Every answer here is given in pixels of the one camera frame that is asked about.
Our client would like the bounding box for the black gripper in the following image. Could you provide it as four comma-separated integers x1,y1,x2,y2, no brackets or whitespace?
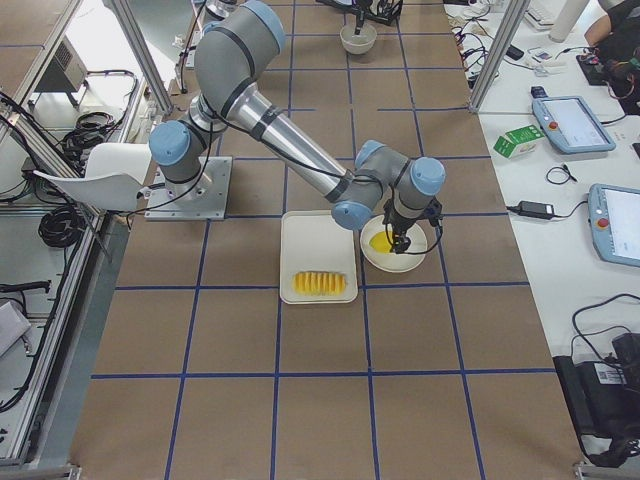
383,197,443,253
317,0,403,36

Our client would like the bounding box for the yellow lemon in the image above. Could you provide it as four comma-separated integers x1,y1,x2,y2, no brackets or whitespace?
369,231,393,254

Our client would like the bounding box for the white ceramic bowl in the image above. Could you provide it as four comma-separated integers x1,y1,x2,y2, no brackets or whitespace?
340,24,377,55

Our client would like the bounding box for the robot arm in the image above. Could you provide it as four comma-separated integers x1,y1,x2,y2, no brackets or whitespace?
149,1,446,254

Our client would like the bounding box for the cream round plate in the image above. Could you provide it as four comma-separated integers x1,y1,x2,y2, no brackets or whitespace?
360,215,428,273

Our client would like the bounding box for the cream rectangular tray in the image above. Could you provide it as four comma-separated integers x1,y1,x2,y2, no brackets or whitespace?
279,210,358,305

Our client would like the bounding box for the sliced yellow fruit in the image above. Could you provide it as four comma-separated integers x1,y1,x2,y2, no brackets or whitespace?
292,271,347,296

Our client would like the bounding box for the black power adapter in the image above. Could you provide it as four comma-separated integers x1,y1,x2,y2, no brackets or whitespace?
506,200,555,220

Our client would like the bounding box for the green white carton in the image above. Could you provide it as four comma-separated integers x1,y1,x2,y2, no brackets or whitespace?
493,125,545,159

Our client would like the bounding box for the far blue teach pendant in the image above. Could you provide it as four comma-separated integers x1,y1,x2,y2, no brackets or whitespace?
531,96,616,154

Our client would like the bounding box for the blue teach pendant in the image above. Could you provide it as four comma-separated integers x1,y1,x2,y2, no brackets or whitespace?
588,184,639,267
531,96,616,154

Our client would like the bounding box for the near blue teach pendant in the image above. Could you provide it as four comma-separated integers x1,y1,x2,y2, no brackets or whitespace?
588,184,639,267

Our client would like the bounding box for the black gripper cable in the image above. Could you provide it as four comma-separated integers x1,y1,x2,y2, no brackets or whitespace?
399,214,446,257

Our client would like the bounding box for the aluminium frame post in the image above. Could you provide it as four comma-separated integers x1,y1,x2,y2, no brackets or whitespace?
469,0,530,113

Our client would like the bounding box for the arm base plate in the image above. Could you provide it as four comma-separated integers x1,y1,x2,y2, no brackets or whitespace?
144,156,233,221

